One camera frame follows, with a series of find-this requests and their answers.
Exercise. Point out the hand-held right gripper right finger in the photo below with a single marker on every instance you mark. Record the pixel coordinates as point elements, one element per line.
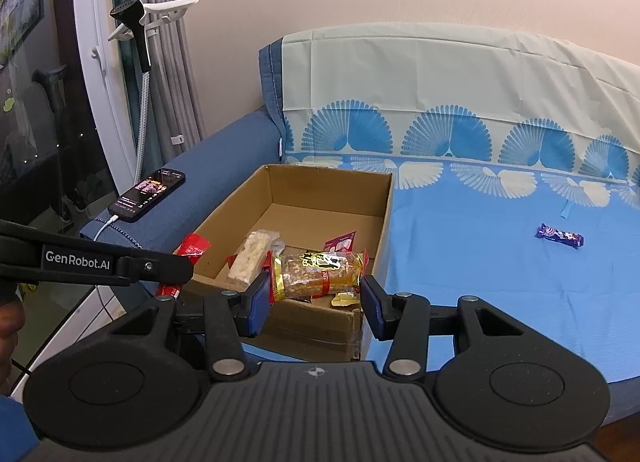
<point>372,309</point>

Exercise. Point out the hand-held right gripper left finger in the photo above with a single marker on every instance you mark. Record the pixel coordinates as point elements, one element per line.
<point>260,304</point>

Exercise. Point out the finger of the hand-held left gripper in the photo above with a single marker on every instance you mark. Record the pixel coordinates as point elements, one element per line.
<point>160,269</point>

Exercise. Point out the pale yellow snack packet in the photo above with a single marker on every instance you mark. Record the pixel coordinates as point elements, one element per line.
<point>345,299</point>

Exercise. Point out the long red snack packet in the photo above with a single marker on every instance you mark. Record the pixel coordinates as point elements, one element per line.
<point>192,246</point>

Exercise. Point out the clear white rice cracker packet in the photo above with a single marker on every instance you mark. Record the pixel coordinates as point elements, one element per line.
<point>247,262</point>

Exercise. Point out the red and golden snack packet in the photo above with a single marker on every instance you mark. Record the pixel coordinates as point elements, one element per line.
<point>315,274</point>

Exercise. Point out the cardboard box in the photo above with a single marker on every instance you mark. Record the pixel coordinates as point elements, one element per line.
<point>320,192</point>

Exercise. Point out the person's left forearm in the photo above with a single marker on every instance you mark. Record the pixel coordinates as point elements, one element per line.
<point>10,342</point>

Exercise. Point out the black smartphone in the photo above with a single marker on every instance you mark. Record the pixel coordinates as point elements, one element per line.
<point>147,194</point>

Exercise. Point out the dark glass door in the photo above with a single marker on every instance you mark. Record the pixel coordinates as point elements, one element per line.
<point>50,167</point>

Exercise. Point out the white curtain clip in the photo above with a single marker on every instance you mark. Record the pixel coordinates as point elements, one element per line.
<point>176,140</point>

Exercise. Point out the green curtain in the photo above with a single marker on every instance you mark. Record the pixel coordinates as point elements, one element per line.
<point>129,102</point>

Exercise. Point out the grey curtain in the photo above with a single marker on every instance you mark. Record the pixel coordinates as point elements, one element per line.
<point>170,92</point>

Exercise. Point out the purple snack bar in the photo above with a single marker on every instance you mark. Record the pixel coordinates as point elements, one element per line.
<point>560,235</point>

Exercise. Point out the white hanger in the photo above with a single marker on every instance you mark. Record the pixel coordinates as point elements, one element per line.
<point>170,7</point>

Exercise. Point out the white door frame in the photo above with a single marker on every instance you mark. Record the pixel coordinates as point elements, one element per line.
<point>95,92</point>

